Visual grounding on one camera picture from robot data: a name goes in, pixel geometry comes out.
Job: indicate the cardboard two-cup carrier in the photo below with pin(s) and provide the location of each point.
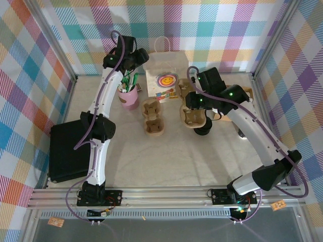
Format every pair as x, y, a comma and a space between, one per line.
183, 113

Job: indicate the stack of black cup lids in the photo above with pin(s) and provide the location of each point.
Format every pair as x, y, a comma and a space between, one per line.
203, 129

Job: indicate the white smiley print paper bag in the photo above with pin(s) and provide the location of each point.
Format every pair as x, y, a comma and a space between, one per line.
154, 85

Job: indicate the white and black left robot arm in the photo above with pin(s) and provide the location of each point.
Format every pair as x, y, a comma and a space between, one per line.
99, 161

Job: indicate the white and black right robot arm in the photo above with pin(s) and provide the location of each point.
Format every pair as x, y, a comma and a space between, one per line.
255, 131

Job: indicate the green stick sachet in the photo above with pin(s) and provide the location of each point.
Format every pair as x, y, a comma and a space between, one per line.
135, 79
125, 80

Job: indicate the small printed matchbox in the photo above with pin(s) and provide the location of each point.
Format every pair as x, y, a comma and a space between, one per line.
138, 88

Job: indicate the shallow cardboard box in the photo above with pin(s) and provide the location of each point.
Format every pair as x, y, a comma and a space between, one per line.
248, 91

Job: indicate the pink sachet holder cup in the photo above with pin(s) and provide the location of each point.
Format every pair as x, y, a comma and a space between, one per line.
130, 99

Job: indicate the stack of cardboard cup carriers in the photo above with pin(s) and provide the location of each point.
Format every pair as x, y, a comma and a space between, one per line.
154, 133

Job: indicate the orange printed tag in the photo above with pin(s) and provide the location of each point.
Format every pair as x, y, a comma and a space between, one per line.
278, 205
56, 222

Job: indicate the aluminium side rail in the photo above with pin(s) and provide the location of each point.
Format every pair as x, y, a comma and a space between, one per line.
269, 126
69, 100

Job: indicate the aluminium corner post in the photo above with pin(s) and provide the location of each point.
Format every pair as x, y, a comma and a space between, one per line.
57, 43
274, 37

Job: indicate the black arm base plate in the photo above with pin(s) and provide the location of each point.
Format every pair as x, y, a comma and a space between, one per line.
219, 196
113, 197

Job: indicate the long aluminium base rail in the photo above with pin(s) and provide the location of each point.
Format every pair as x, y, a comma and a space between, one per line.
164, 199

